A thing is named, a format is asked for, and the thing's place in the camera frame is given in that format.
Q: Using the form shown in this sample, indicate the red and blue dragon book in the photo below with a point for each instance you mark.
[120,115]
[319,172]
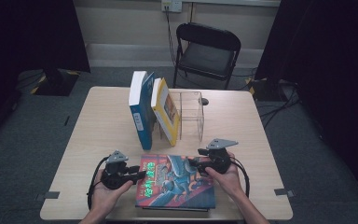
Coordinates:
[174,189]

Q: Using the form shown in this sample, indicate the person's right hand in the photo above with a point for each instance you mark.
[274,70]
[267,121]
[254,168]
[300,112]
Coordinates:
[230,182]

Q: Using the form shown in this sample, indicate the black curtain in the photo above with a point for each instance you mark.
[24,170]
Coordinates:
[329,77]
[28,46]

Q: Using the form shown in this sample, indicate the white wall socket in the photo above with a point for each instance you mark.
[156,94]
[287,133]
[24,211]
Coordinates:
[171,5]

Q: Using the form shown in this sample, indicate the small black floor object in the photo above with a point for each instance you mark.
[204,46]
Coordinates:
[66,120]

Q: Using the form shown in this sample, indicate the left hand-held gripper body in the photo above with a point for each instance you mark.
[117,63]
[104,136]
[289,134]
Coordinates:
[115,177]

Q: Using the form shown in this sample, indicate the black folding chair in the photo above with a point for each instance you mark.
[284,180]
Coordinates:
[206,56]

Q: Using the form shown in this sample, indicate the grey tape strip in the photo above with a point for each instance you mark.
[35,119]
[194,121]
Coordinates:
[284,192]
[48,195]

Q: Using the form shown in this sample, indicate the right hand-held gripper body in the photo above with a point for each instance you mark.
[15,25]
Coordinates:
[220,160]

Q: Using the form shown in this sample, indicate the yellow book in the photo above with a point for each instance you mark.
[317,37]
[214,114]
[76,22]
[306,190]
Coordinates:
[167,121]

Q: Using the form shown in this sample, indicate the black stand base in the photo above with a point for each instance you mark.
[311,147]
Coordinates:
[56,82]
[262,89]

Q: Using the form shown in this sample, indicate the person's left hand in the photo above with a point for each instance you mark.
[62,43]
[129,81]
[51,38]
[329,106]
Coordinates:
[105,200]

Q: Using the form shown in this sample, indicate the thick blue book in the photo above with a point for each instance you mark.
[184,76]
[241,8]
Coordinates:
[141,124]

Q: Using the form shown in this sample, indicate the small black round knob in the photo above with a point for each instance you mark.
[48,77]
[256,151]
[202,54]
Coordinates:
[204,101]

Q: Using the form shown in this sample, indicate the clear acrylic book rack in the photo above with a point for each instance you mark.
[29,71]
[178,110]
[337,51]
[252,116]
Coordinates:
[192,115]

